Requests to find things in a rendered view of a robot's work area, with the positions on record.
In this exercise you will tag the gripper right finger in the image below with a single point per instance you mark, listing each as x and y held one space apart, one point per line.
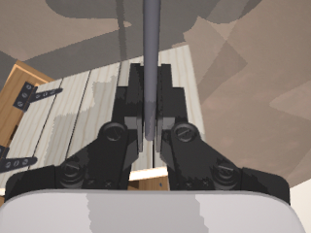
192 165

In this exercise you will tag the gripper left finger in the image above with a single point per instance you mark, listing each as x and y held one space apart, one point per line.
103 164

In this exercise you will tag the small brown wooden cabinet with white door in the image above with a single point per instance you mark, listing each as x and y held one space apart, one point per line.
61 117

